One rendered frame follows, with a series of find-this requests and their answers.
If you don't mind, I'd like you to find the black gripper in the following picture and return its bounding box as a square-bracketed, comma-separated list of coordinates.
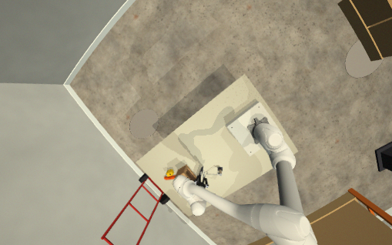
[194, 171, 209, 188]

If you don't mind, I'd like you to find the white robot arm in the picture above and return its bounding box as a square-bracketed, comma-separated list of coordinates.
[173, 117, 318, 245]

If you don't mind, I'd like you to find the brown wooden cabinet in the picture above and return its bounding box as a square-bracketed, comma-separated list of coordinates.
[174, 165, 203, 183]

